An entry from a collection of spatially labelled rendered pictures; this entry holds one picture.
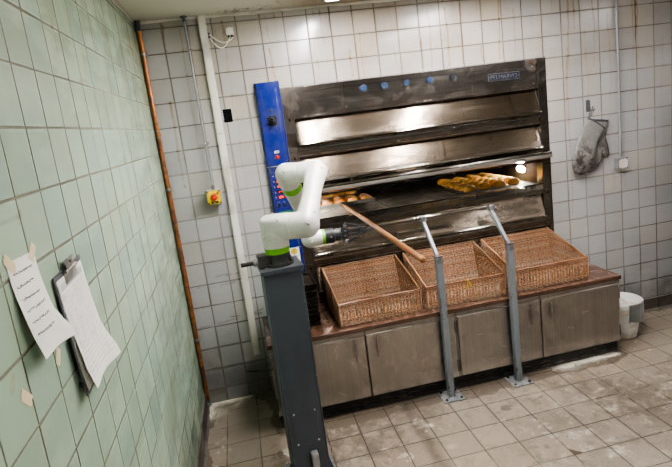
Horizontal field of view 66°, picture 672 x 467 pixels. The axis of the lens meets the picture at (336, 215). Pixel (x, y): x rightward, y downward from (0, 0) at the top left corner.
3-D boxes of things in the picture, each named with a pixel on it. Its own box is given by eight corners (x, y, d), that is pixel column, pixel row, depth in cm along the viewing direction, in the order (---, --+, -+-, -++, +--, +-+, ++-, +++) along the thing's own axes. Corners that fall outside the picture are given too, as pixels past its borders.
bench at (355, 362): (273, 390, 377) (261, 315, 367) (573, 325, 418) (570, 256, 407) (280, 434, 323) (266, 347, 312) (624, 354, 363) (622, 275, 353)
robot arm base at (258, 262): (242, 274, 246) (240, 262, 245) (240, 267, 260) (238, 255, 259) (296, 264, 252) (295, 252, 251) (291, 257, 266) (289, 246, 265)
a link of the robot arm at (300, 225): (315, 223, 241) (326, 153, 279) (281, 226, 244) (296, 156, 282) (321, 242, 249) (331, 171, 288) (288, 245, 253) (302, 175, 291)
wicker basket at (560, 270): (481, 273, 393) (478, 238, 388) (549, 261, 402) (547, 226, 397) (514, 293, 346) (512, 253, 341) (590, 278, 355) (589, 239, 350)
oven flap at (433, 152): (304, 185, 357) (299, 157, 360) (541, 149, 387) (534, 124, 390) (305, 183, 353) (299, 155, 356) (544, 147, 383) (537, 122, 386)
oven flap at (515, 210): (314, 258, 367) (309, 230, 370) (545, 217, 397) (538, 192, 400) (315, 257, 362) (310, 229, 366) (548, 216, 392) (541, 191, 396)
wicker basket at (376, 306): (324, 304, 372) (319, 267, 367) (399, 289, 382) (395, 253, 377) (339, 329, 325) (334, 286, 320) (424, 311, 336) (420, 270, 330)
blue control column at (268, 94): (277, 301, 564) (246, 100, 525) (292, 299, 567) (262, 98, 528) (300, 386, 378) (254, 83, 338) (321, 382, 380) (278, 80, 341)
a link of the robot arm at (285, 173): (293, 173, 274) (296, 156, 282) (270, 175, 276) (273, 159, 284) (302, 195, 288) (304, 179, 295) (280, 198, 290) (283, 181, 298)
